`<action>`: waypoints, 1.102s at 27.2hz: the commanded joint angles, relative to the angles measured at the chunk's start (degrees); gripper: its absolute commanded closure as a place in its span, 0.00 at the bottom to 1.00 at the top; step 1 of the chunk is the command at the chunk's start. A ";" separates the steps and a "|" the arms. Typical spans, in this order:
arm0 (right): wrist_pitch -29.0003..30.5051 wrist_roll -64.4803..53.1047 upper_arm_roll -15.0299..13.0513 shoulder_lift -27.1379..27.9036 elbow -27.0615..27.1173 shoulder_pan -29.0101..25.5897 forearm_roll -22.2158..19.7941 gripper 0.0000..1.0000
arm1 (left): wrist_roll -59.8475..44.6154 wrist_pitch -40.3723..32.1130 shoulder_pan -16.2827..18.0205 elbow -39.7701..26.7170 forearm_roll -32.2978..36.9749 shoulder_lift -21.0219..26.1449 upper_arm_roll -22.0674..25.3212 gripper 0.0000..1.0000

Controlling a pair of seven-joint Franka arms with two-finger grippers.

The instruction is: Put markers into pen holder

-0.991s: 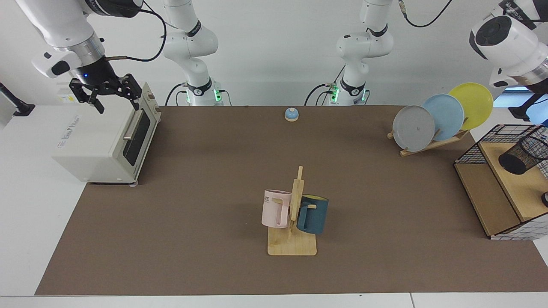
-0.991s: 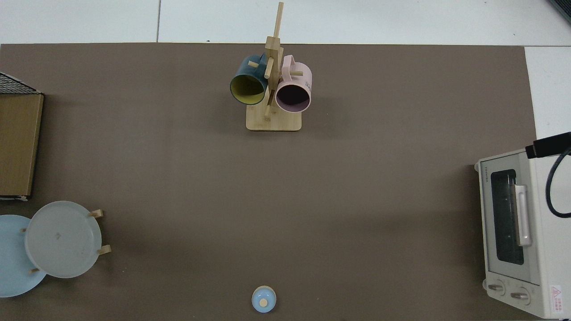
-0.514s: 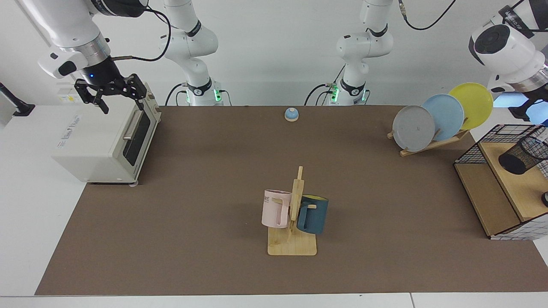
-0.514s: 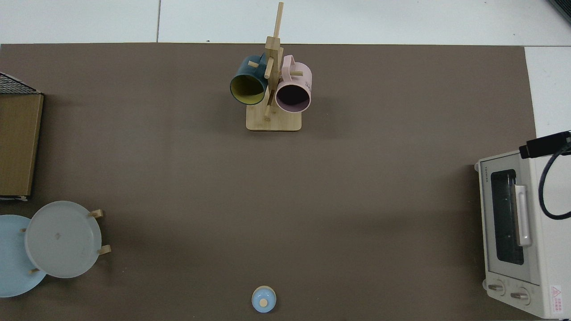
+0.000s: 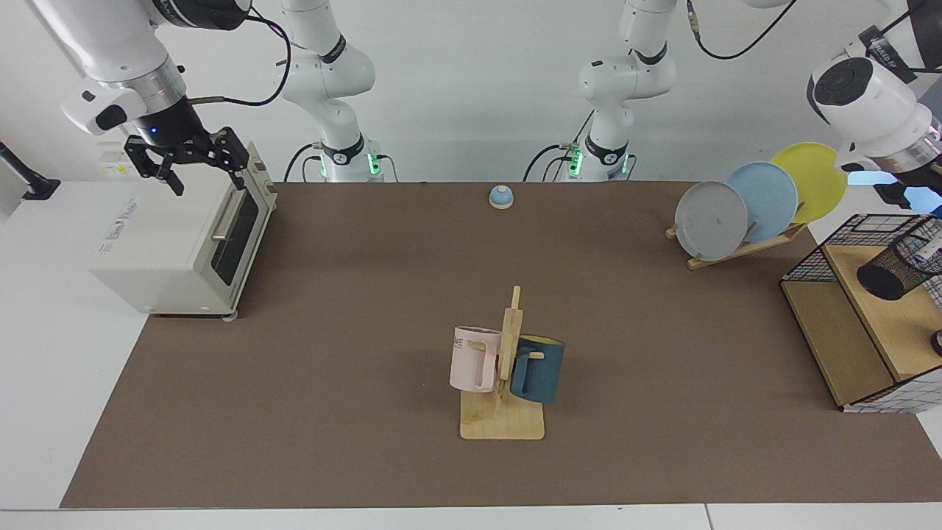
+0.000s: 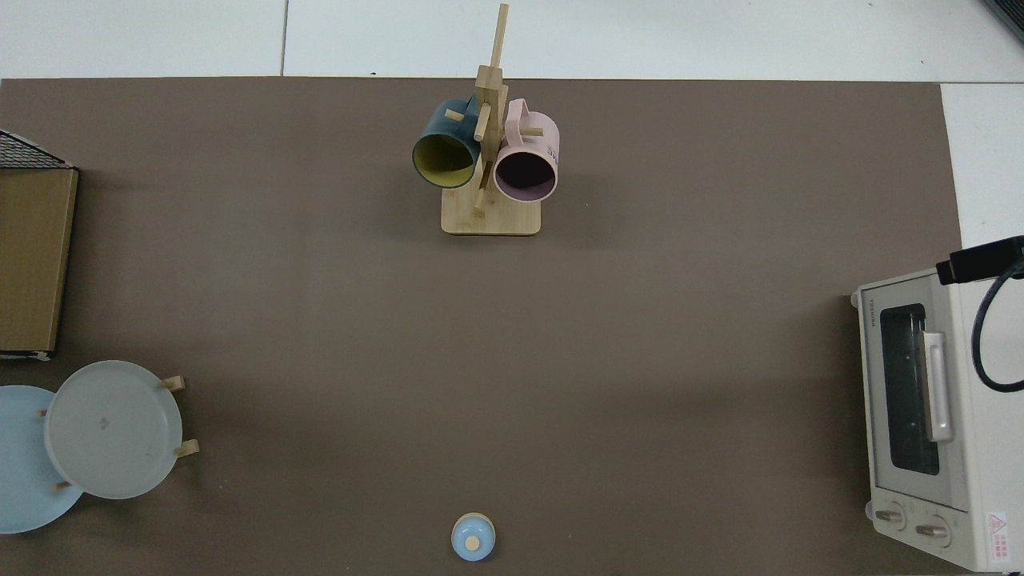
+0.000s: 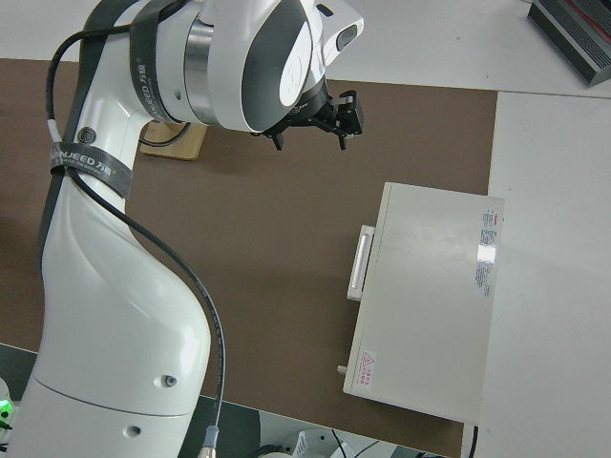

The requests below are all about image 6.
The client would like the grey plate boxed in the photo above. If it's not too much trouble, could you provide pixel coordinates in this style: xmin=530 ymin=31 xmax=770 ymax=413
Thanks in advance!
xmin=43 ymin=359 xmax=184 ymax=501

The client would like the wooden plate rack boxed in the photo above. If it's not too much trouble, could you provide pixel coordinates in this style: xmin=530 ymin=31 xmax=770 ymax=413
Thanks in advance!
xmin=36 ymin=374 xmax=201 ymax=491

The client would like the brown table cloth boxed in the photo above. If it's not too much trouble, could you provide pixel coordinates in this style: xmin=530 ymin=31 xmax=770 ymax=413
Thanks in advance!
xmin=0 ymin=77 xmax=965 ymax=576

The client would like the dark grey panel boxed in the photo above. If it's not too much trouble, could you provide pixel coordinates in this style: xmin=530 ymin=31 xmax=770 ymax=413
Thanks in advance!
xmin=982 ymin=0 xmax=1024 ymax=42

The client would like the dark teal cup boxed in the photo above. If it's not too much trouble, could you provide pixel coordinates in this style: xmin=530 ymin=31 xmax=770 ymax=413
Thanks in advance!
xmin=412 ymin=98 xmax=482 ymax=190

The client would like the arm dark cable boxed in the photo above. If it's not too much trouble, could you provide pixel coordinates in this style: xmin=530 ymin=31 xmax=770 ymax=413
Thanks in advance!
xmin=970 ymin=258 xmax=1024 ymax=394

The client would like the small blue round thing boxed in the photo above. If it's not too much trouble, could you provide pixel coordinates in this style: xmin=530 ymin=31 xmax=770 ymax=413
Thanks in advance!
xmin=450 ymin=512 xmax=497 ymax=562

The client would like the pink cup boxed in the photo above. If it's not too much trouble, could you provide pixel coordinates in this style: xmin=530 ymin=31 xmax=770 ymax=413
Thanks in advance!
xmin=492 ymin=98 xmax=560 ymax=203

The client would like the pale toaster oven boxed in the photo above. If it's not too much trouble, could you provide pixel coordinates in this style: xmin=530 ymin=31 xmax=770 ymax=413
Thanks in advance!
xmin=850 ymin=268 xmax=1024 ymax=573

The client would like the wooden cup stand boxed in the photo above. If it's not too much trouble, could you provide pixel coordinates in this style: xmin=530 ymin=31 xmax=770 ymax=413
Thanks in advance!
xmin=441 ymin=3 xmax=543 ymax=238

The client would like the wire basket with wooden floor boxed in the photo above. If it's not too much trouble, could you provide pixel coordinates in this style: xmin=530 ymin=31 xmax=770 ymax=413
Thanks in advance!
xmin=0 ymin=130 xmax=80 ymax=361

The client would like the light blue plate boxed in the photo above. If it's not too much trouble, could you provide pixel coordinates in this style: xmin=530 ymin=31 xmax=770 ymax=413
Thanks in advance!
xmin=0 ymin=385 xmax=86 ymax=534

